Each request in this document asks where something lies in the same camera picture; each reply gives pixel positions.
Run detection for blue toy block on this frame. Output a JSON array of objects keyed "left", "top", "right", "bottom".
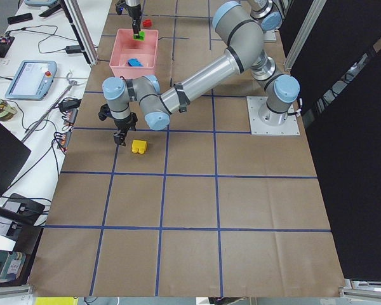
[{"left": 127, "top": 58, "right": 143, "bottom": 67}]

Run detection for black monitor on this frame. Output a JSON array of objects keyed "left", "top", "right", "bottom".
[{"left": 0, "top": 124, "right": 30, "bottom": 195}]

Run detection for pink plastic box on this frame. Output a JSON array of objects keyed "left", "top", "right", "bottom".
[{"left": 109, "top": 29, "right": 159, "bottom": 79}]

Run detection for red toy block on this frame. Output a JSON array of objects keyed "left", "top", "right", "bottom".
[{"left": 142, "top": 19, "right": 152, "bottom": 28}]

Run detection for teach pendant tablet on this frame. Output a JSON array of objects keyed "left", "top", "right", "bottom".
[{"left": 4, "top": 60, "right": 57, "bottom": 100}]

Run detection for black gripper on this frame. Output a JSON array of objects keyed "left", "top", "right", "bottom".
[
  {"left": 98, "top": 104, "right": 137, "bottom": 146},
  {"left": 116, "top": 0, "right": 142, "bottom": 36}
]

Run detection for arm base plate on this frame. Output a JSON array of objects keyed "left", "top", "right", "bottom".
[
  {"left": 246, "top": 96, "right": 300, "bottom": 137},
  {"left": 264, "top": 30, "right": 277, "bottom": 43}
]

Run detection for aluminium frame post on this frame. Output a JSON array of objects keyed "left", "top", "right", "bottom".
[{"left": 60, "top": 0, "right": 98, "bottom": 67}]

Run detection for black power adapter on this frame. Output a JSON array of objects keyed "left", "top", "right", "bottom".
[{"left": 65, "top": 45, "right": 82, "bottom": 54}]

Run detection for yellow toy block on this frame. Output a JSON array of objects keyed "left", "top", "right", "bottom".
[{"left": 131, "top": 139, "right": 148, "bottom": 154}]

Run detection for green toy block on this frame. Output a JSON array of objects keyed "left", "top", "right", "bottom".
[{"left": 133, "top": 31, "right": 145, "bottom": 41}]

